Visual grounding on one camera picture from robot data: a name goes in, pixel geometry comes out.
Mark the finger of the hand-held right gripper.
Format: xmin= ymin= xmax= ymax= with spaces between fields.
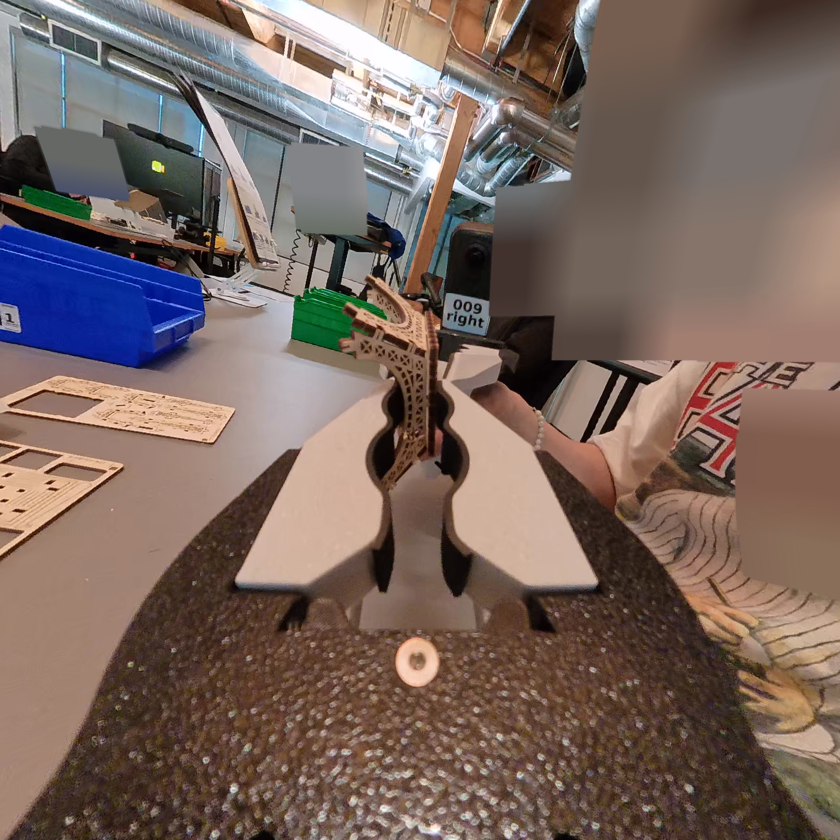
xmin=445 ymin=346 xmax=508 ymax=399

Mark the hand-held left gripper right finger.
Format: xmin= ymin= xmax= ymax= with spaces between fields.
xmin=436 ymin=386 xmax=599 ymax=623

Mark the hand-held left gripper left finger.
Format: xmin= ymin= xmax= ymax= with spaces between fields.
xmin=234 ymin=379 xmax=398 ymax=623

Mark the wooden tower base model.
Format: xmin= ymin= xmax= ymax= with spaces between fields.
xmin=340 ymin=276 xmax=439 ymax=490

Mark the person's right forearm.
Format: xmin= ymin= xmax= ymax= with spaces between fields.
xmin=542 ymin=420 xmax=619 ymax=514

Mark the grey desk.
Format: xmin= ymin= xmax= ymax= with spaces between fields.
xmin=0 ymin=292 xmax=454 ymax=837

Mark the brown wooden desk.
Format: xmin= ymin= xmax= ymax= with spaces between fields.
xmin=0 ymin=193 xmax=244 ymax=258

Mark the person's right hand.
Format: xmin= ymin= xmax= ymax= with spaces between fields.
xmin=478 ymin=382 xmax=539 ymax=452

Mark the white printed shirt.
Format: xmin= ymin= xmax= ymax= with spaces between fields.
xmin=587 ymin=360 xmax=840 ymax=840

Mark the green storage bin stack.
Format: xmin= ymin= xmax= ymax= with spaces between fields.
xmin=290 ymin=287 xmax=395 ymax=368

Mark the wooden part sheet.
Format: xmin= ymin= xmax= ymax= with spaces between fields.
xmin=0 ymin=441 xmax=124 ymax=559
xmin=0 ymin=375 xmax=236 ymax=445

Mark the wooden display board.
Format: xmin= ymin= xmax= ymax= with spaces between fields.
xmin=172 ymin=71 xmax=280 ymax=271

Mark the white board stand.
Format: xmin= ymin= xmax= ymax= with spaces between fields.
xmin=190 ymin=262 xmax=270 ymax=309

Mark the blue storage bin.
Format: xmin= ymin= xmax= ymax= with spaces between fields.
xmin=0 ymin=224 xmax=206 ymax=368

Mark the black computer monitor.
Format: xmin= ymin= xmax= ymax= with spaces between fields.
xmin=104 ymin=120 xmax=206 ymax=225

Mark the wooden support post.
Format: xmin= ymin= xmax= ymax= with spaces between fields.
xmin=406 ymin=92 xmax=480 ymax=296

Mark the silver ventilation duct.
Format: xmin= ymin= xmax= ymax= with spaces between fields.
xmin=16 ymin=0 xmax=447 ymax=89
xmin=440 ymin=66 xmax=585 ymax=198

